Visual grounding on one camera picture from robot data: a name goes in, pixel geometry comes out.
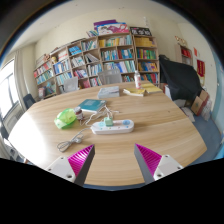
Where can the yellow flat book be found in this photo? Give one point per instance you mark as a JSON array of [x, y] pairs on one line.
[[151, 88]]

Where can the cardboard box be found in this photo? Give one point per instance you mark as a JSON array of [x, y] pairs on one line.
[[199, 103]]

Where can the white power strip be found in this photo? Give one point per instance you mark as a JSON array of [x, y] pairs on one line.
[[120, 127]]

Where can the clear drink bottle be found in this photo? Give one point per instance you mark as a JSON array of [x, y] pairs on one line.
[[137, 80]]

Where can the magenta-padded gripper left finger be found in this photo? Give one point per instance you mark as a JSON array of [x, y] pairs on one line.
[[65, 167]]

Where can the wooden bookshelf unit with books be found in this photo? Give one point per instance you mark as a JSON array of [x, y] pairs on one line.
[[110, 55]]

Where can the teal book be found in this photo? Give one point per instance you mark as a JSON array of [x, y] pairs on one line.
[[92, 105]]

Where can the grey mesh chair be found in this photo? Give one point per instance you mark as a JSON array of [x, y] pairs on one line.
[[110, 76]]

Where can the red hanging banner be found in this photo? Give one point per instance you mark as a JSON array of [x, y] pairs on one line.
[[200, 68]]

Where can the black cloth cover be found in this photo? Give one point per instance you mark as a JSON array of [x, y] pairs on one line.
[[180, 80]]

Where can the small wooden wall shelf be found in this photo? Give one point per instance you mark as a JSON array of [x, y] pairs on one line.
[[185, 53]]

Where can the window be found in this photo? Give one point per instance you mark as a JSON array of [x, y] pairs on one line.
[[7, 90]]

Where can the small jar with red label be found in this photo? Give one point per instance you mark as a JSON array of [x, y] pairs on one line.
[[78, 114]]

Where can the dark office chair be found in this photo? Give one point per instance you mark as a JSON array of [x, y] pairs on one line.
[[29, 101]]

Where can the yellow open book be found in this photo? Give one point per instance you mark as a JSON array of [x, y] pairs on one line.
[[134, 92]]

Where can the green plastic bag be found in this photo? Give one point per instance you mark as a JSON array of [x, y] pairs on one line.
[[64, 118]]

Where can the grey book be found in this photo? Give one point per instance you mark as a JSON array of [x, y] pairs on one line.
[[108, 92]]

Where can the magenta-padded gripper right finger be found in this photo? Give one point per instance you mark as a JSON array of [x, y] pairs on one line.
[[164, 166]]

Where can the small green charger block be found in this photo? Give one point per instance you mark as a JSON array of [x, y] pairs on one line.
[[108, 121]]

